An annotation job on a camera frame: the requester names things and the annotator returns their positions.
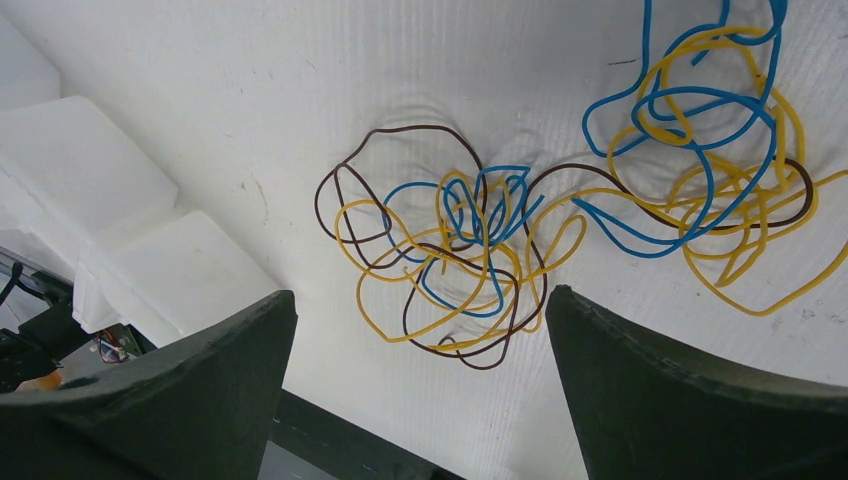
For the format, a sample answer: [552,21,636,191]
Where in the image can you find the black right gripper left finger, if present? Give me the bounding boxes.
[1,290,297,479]

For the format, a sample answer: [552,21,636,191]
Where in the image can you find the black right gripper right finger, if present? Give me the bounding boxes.
[545,285,847,479]

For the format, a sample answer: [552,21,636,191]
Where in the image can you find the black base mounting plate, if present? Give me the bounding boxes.
[269,390,460,479]

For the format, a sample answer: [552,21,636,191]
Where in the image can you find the cable bundle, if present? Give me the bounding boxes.
[313,0,848,372]

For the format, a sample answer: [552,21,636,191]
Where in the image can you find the white foam compartment tray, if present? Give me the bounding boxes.
[1,22,277,347]

